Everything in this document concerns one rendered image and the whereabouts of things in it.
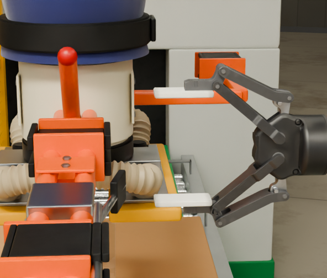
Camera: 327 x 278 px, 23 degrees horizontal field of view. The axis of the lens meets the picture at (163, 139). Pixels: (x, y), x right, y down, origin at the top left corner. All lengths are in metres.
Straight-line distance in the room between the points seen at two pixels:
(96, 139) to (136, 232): 0.60
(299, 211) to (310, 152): 3.49
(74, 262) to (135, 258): 0.80
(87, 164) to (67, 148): 0.08
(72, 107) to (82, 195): 0.26
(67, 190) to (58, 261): 0.19
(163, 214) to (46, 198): 0.36
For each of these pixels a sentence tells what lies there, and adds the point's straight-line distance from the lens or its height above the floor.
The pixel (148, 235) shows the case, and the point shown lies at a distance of 1.50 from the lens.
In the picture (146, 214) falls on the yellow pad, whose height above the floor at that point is 1.13.
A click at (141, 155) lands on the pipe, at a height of 1.16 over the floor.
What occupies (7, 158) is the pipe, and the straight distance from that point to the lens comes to 1.25.
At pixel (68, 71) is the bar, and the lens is 0.96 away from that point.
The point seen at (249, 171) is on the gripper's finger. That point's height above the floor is 1.21.
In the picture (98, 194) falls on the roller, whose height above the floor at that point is 0.54.
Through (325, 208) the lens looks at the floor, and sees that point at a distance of 4.53.
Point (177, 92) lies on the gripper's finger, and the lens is 0.95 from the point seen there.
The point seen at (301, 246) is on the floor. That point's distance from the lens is 3.99.
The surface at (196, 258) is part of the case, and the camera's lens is 1.41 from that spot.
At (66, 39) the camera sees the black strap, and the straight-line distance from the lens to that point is 1.10.
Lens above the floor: 1.51
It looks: 15 degrees down
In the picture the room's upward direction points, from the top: straight up
